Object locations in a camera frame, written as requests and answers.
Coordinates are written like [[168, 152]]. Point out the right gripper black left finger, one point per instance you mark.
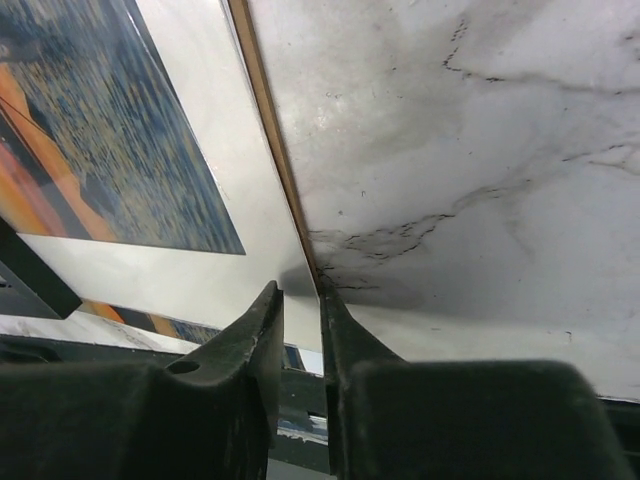
[[211, 414]]

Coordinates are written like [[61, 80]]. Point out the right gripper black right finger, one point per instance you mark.
[[388, 418]]

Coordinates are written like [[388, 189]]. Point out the black picture frame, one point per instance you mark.
[[29, 287]]

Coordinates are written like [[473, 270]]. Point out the brown frame backing board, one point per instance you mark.
[[258, 79]]

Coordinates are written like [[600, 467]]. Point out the sunset fishing photo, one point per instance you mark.
[[95, 144]]

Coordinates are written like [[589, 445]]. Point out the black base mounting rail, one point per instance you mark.
[[301, 450]]

